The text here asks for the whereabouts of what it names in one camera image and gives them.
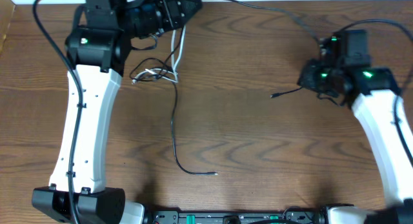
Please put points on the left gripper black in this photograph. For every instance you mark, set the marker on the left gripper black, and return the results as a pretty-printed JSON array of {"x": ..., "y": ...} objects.
[{"x": 166, "y": 12}]

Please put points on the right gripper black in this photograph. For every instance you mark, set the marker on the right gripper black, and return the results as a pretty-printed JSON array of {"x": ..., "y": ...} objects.
[{"x": 306, "y": 80}]

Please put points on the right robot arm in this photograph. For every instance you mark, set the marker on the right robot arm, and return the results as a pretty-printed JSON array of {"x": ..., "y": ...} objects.
[{"x": 344, "y": 69}]

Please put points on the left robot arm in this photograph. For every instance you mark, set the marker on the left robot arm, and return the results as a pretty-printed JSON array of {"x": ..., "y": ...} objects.
[{"x": 95, "y": 54}]

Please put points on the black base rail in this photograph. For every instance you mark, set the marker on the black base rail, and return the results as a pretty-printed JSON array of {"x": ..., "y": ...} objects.
[{"x": 295, "y": 215}]

